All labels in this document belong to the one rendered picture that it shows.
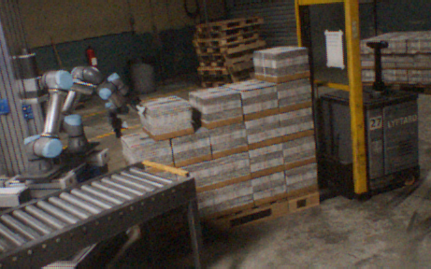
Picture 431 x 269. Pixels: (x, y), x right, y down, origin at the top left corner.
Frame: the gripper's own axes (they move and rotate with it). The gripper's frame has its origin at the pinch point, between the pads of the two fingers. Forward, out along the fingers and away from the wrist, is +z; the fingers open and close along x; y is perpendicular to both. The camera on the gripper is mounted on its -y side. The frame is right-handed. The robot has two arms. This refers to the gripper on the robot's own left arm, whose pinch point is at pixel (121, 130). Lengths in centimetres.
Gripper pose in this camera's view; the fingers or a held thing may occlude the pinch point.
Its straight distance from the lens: 377.7
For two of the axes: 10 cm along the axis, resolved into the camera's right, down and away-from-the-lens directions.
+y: -1.2, -9.6, -2.6
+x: 9.2, -2.1, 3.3
